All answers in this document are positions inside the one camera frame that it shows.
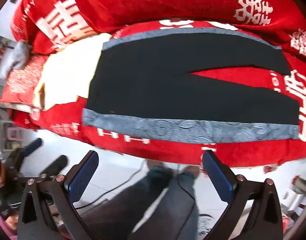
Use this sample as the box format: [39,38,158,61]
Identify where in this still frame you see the red folded quilt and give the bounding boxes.
[11,0,306,60]

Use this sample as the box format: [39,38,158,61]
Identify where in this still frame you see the white pillow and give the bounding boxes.
[33,33,111,111]

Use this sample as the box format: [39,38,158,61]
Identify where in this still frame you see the black pants grey patterned stripe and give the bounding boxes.
[82,27,299,144]

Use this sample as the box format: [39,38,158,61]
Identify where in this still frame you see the black cable on floor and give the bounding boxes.
[75,159,196,240]

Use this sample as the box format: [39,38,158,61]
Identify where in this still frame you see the red wedding bed blanket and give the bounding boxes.
[0,19,306,168]

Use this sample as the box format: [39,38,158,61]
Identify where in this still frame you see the person's legs in jeans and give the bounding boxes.
[82,160,200,240]

